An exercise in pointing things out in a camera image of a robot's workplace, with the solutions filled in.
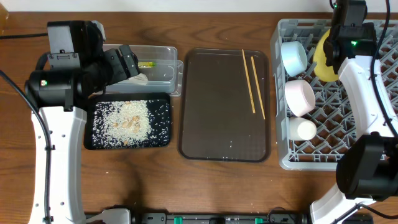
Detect spilled rice pile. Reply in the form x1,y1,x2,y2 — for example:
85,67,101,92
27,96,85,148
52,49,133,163
91,99,171,147

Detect wooden chopstick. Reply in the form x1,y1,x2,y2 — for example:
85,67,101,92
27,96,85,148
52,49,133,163
251,56,266,120
241,49,256,114

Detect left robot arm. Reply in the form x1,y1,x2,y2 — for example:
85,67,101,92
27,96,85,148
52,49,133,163
25,21,139,223

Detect yellow plastic plate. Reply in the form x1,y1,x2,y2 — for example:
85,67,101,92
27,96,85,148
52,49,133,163
313,30,338,82

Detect black plastic tray bin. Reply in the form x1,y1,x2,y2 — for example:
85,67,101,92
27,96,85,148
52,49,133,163
83,92,172,151

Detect white bowl with crumbs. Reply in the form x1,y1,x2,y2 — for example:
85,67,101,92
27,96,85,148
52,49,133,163
284,80,315,117

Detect white paper cup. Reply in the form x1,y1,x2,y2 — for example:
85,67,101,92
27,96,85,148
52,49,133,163
289,117,317,141

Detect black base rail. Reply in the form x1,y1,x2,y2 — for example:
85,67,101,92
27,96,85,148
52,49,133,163
83,205,374,224

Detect brown nut shells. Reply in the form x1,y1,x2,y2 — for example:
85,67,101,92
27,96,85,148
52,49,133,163
110,101,146,145

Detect light blue bowl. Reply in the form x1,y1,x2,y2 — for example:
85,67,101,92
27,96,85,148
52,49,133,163
281,41,307,77

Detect grey plastic dishwasher rack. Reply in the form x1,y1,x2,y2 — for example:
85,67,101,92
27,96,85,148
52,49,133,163
271,19,397,171

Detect green snack wrapper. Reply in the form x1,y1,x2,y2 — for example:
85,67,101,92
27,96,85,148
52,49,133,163
138,62,156,68

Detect clear plastic bin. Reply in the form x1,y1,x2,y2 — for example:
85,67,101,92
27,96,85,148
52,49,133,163
106,45,183,96

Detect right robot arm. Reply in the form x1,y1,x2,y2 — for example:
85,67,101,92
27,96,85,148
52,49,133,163
310,0,397,223

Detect white tissue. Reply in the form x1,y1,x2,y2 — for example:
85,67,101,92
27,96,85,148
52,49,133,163
126,73,149,85

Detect dark brown serving tray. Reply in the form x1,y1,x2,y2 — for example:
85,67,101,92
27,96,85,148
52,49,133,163
178,49,272,162

